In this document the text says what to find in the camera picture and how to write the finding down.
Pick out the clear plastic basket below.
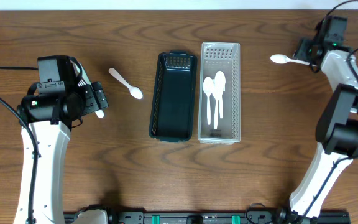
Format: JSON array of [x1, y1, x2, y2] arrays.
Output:
[[198, 42, 241, 145]]

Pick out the white plastic fork middle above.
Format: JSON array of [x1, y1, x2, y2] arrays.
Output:
[[95, 110, 104, 118]]

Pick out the white spoon crossing sideways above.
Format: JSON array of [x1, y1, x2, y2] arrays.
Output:
[[214, 71, 226, 119]]

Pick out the black plastic basket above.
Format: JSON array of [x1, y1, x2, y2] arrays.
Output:
[[149, 50, 197, 142]]

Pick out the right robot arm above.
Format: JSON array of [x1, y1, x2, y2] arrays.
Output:
[[277, 39, 358, 223]]

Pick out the white plastic fork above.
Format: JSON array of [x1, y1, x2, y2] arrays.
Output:
[[72, 63, 91, 86], [95, 110, 104, 118]]

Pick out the white plastic fork upper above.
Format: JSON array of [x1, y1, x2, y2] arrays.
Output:
[[72, 63, 91, 86]]

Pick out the white plastic spoon left side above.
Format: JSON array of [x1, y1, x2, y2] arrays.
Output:
[[108, 68, 143, 100]]

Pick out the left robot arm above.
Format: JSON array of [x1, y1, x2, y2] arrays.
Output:
[[14, 81, 108, 223]]

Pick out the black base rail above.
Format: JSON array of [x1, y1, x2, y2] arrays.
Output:
[[63, 210, 351, 224]]

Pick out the left black cable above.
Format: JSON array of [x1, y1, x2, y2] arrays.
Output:
[[0, 65, 42, 224]]

